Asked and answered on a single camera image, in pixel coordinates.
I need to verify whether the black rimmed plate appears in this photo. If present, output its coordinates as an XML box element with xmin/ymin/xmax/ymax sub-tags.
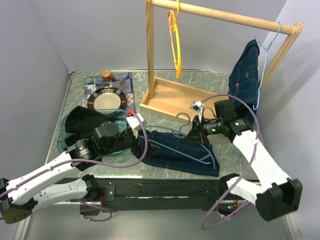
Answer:
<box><xmin>87</xmin><ymin>87</ymin><xmax>127</xmax><ymax>110</ymax></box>

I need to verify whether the yellow plastic hanger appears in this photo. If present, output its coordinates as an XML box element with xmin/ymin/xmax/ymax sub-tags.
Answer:
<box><xmin>167</xmin><ymin>0</ymin><xmax>182</xmax><ymax>79</ymax></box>

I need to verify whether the blue denim skirt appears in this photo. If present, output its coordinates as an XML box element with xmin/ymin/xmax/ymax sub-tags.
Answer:
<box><xmin>228</xmin><ymin>39</ymin><xmax>260</xmax><ymax>109</ymax></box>

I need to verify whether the light blue wire hanger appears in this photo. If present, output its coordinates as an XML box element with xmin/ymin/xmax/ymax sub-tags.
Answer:
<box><xmin>253</xmin><ymin>21</ymin><xmax>283</xmax><ymax>111</ymax></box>

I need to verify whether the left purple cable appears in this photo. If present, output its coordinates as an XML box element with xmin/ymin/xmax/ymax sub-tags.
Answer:
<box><xmin>0</xmin><ymin>111</ymin><xmax>150</xmax><ymax>223</ymax></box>

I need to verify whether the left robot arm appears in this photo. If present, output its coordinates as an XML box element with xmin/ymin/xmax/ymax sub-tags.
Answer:
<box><xmin>0</xmin><ymin>121</ymin><xmax>159</xmax><ymax>224</ymax></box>

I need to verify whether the light blue mug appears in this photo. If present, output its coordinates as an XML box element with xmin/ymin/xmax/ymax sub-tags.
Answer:
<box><xmin>234</xmin><ymin>146</ymin><xmax>244</xmax><ymax>157</ymax></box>

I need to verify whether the patterned blue placemat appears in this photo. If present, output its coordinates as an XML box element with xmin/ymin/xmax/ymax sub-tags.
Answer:
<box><xmin>82</xmin><ymin>72</ymin><xmax>135</xmax><ymax>128</ymax></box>

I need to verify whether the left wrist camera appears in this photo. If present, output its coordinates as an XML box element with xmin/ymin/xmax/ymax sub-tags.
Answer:
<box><xmin>126</xmin><ymin>109</ymin><xmax>147</xmax><ymax>138</ymax></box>

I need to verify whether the gold fork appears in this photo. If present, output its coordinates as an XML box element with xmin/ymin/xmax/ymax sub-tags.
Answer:
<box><xmin>95</xmin><ymin>81</ymin><xmax>126</xmax><ymax>86</ymax></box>

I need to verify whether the wooden clothes rack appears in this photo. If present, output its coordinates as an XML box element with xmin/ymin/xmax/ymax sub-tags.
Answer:
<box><xmin>139</xmin><ymin>0</ymin><xmax>305</xmax><ymax>126</ymax></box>

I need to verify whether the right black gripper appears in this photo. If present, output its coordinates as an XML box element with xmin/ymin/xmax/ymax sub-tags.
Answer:
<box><xmin>183</xmin><ymin>114</ymin><xmax>223</xmax><ymax>144</ymax></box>

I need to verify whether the orange cup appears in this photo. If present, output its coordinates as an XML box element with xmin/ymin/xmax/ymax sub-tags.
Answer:
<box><xmin>100</xmin><ymin>69</ymin><xmax>114</xmax><ymax>81</ymax></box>

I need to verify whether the grey-blue plastic hanger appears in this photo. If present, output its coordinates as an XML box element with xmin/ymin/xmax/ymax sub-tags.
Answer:
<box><xmin>147</xmin><ymin>112</ymin><xmax>217</xmax><ymax>170</ymax></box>

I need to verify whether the purple cable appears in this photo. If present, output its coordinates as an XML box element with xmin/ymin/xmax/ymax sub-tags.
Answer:
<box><xmin>0</xmin><ymin>111</ymin><xmax>150</xmax><ymax>223</ymax></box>
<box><xmin>201</xmin><ymin>93</ymin><xmax>263</xmax><ymax>231</ymax></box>

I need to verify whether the black garment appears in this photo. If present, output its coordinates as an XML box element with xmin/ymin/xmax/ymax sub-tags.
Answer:
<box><xmin>64</xmin><ymin>106</ymin><xmax>108</xmax><ymax>145</ymax></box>

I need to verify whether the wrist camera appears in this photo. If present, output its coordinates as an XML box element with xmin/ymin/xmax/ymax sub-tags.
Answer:
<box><xmin>190</xmin><ymin>101</ymin><xmax>205</xmax><ymax>122</ymax></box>
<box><xmin>126</xmin><ymin>109</ymin><xmax>147</xmax><ymax>138</ymax></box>

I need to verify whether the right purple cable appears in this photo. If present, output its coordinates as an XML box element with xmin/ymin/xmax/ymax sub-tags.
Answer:
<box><xmin>201</xmin><ymin>93</ymin><xmax>263</xmax><ymax>231</ymax></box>

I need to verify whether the denim garment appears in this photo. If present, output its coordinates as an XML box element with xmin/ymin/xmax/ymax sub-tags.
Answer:
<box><xmin>130</xmin><ymin>129</ymin><xmax>221</xmax><ymax>178</ymax></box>

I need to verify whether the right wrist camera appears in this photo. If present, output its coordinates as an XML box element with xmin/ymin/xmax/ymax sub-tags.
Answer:
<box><xmin>190</xmin><ymin>101</ymin><xmax>205</xmax><ymax>122</ymax></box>

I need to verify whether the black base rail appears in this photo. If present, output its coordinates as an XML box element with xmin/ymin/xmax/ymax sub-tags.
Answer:
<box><xmin>67</xmin><ymin>177</ymin><xmax>251</xmax><ymax>213</ymax></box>

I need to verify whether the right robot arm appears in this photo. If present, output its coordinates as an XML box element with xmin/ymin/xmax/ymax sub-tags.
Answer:
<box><xmin>185</xmin><ymin>100</ymin><xmax>303</xmax><ymax>222</ymax></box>

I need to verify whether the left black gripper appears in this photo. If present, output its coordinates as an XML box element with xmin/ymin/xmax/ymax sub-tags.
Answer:
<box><xmin>101</xmin><ymin>127</ymin><xmax>160</xmax><ymax>160</ymax></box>

